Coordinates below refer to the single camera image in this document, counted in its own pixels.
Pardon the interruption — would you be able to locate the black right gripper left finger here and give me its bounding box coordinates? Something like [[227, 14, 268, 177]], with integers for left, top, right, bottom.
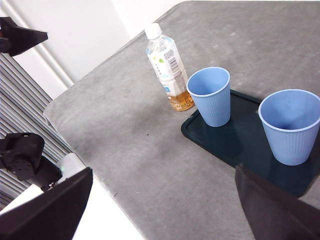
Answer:
[[0, 167, 94, 240]]

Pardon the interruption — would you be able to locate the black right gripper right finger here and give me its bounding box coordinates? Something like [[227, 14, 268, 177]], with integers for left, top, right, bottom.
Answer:
[[234, 163, 320, 240]]

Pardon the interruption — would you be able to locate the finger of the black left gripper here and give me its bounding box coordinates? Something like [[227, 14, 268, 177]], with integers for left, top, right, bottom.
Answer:
[[0, 16, 49, 57]]

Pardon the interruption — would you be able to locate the pale-label jasmine oolong tea bottle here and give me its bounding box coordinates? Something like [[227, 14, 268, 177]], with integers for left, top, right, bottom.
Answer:
[[144, 22, 196, 113]]

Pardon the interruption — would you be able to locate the blue ribbed plastic cup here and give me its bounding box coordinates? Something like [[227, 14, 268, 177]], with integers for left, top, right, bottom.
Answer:
[[186, 66, 232, 128], [258, 88, 320, 166]]

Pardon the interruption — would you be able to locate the dark teal rectangular tray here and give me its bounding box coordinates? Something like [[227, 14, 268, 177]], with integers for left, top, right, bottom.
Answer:
[[180, 89, 320, 198]]

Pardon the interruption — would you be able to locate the white wall rail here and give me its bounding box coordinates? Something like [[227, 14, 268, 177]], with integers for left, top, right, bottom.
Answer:
[[0, 0, 75, 88]]

